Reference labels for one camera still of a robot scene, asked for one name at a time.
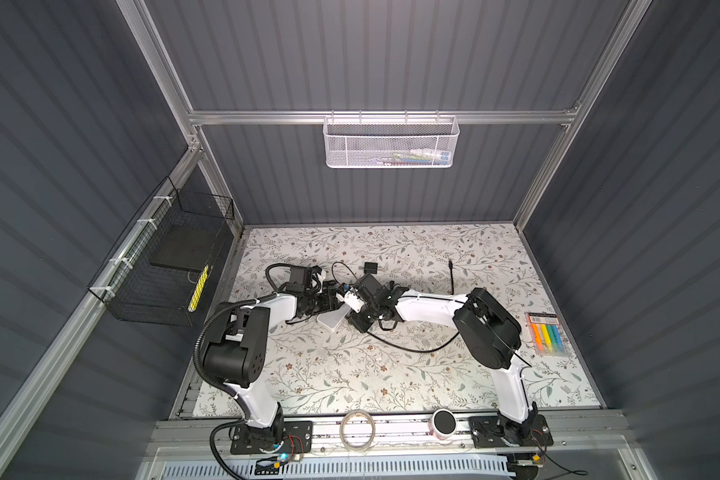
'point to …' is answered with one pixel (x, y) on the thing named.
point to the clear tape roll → (357, 430)
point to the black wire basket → (165, 269)
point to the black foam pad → (187, 246)
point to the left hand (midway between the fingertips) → (336, 302)
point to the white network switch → (331, 320)
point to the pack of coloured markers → (547, 334)
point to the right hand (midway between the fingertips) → (353, 321)
